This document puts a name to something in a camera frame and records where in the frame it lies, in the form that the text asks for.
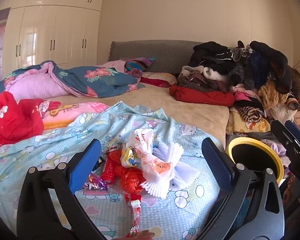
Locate blue floral quilt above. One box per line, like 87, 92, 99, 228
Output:
0, 60, 147, 102

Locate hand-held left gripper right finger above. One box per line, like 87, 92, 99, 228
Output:
197, 137, 285, 240

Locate red silver snack wrapper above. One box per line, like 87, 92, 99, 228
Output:
106, 142, 123, 155

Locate yellow white packet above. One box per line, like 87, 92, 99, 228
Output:
121, 147, 141, 168

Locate pink cartoon blanket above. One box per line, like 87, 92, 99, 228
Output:
19, 99, 111, 131

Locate red snack packet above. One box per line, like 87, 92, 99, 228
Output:
101, 150, 123, 184

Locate purple candy wrapper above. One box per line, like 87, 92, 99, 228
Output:
82, 174, 108, 192

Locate yellow rimmed black bin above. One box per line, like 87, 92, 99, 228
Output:
225, 137, 284, 187

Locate white foam net bundle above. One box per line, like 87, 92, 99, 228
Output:
140, 141, 201, 199

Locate red plastic bag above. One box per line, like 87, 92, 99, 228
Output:
118, 166, 147, 194

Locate beige bed blanket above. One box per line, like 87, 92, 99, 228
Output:
70, 80, 230, 144

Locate striped pillow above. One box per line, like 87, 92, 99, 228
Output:
120, 57, 156, 72

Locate grey brown folded clothes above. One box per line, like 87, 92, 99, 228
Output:
177, 66, 231, 92

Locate white fleece garment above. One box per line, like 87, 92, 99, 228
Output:
202, 66, 231, 83

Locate dark blue garment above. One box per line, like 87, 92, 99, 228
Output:
248, 52, 266, 88

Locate yellow cartoon blanket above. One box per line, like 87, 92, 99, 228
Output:
226, 112, 272, 135

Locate white wardrobe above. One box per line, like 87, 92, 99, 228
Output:
0, 0, 104, 82

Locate striped brown knit garment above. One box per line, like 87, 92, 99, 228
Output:
236, 106, 265, 123

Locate black fleece garment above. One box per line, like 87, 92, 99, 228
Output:
249, 40, 293, 94

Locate white orange print plastic bag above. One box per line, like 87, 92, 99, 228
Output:
126, 128, 176, 188

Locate person's left hand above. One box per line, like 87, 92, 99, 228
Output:
136, 230, 156, 240

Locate grey headboard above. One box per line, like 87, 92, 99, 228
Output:
108, 40, 215, 75

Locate tan knit sweater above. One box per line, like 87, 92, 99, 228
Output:
258, 81, 290, 111

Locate light blue cartoon sheet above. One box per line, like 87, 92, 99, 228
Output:
0, 101, 223, 240

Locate pink garment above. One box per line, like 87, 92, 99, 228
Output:
233, 90, 260, 103

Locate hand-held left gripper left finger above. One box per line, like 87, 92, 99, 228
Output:
16, 139, 108, 240

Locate cream plush garment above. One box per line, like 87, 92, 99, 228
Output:
269, 100, 300, 133

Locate red patterned cloth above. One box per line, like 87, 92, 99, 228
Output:
139, 76, 172, 88

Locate red floral garment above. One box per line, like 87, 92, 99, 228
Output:
0, 91, 45, 151

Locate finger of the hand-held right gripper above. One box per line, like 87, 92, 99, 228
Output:
284, 120, 300, 155
271, 119, 300, 156

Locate long red sausage wrapper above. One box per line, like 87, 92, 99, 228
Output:
124, 192, 143, 238

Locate lilac sweater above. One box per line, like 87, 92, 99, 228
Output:
264, 139, 288, 161

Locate black jacket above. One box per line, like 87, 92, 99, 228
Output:
189, 41, 237, 67

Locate red folded cloth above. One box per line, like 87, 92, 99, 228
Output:
169, 84, 236, 108

